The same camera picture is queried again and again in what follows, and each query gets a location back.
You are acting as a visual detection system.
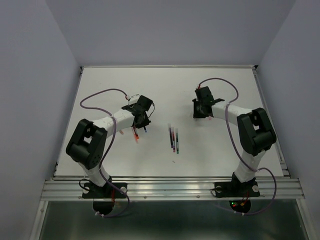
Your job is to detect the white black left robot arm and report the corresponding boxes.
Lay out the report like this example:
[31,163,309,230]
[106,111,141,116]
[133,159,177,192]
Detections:
[66,95,154,197]

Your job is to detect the purple marker pen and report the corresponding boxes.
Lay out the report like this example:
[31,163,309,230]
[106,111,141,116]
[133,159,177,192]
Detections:
[170,126,176,153]

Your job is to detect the aluminium table edge rail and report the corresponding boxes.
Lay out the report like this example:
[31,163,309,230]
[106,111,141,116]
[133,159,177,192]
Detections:
[252,65,267,108]

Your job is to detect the aluminium front frame rails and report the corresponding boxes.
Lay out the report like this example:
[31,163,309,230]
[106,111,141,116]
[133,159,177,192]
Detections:
[40,176,305,202]

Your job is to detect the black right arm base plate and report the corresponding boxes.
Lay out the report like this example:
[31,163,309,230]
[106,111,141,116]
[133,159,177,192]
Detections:
[210,178,260,214]

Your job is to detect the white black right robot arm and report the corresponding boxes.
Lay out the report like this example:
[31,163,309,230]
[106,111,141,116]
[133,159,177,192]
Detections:
[192,86,277,195]

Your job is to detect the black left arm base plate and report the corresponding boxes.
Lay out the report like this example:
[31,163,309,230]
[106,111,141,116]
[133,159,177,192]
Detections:
[78,178,130,218]

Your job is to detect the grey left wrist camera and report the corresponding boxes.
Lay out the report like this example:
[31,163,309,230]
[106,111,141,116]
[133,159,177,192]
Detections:
[128,94,140,105]

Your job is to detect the dark red marker pen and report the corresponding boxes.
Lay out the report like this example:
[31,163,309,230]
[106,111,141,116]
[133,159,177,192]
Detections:
[168,123,174,149]

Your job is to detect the red orange marker pen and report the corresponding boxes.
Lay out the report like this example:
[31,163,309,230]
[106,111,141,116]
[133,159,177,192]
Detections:
[132,126,139,144]

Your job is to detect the green marker pen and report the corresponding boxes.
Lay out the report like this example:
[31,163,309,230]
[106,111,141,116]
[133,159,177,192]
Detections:
[175,128,179,154]

